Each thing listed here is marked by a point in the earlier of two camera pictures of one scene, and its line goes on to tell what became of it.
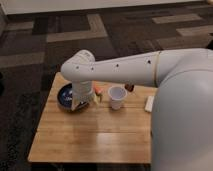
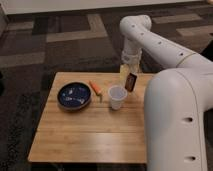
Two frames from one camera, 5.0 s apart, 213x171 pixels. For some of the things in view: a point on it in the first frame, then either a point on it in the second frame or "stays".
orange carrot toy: [98, 90] stays
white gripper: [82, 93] to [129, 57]
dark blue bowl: [65, 98] stays
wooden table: [96, 132] stays
